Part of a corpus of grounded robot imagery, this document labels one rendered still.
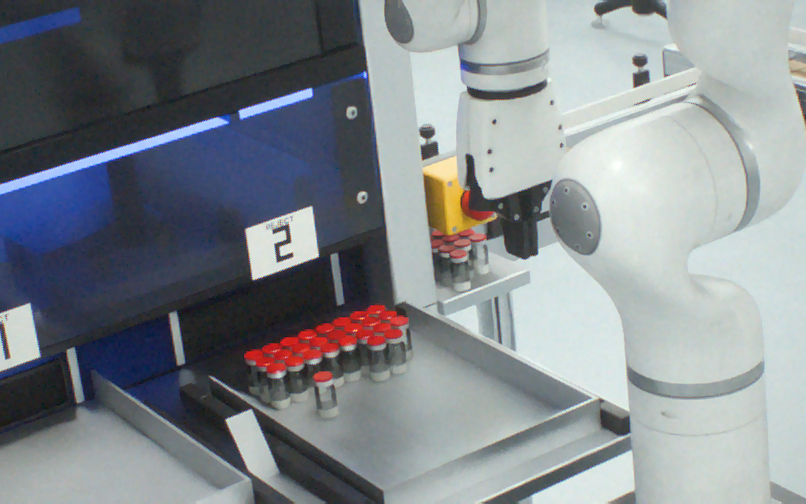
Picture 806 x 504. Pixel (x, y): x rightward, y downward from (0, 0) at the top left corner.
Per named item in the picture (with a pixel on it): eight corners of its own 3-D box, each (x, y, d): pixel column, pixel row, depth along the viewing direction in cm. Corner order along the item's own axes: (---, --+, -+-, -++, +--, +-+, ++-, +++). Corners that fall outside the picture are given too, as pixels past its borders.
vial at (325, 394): (313, 414, 212) (308, 378, 210) (331, 407, 213) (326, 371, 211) (324, 421, 210) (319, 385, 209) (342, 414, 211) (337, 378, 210)
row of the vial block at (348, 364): (267, 405, 215) (261, 367, 213) (406, 351, 224) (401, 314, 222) (277, 412, 213) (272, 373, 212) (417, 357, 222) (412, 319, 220)
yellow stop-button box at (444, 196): (413, 221, 238) (407, 164, 235) (462, 204, 242) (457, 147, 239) (451, 238, 232) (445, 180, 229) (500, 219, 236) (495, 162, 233)
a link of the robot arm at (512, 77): (516, 30, 192) (518, 60, 193) (440, 53, 187) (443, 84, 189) (571, 46, 185) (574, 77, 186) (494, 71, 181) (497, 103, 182)
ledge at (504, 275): (378, 283, 247) (377, 269, 246) (463, 252, 253) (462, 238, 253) (444, 316, 236) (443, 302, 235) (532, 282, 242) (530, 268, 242)
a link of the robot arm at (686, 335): (794, 365, 175) (785, 104, 166) (631, 439, 166) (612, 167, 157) (699, 324, 184) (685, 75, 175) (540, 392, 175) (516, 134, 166)
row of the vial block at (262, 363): (256, 399, 217) (250, 360, 215) (394, 345, 225) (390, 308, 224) (267, 405, 215) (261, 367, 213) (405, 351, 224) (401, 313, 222)
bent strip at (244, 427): (233, 470, 203) (225, 418, 201) (258, 460, 204) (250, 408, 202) (308, 521, 192) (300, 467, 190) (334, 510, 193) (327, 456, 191)
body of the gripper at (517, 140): (524, 51, 192) (534, 161, 197) (437, 78, 187) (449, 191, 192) (574, 66, 186) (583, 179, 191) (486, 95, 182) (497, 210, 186)
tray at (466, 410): (212, 405, 217) (207, 376, 216) (411, 328, 230) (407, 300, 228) (387, 522, 190) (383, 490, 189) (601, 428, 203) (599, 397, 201)
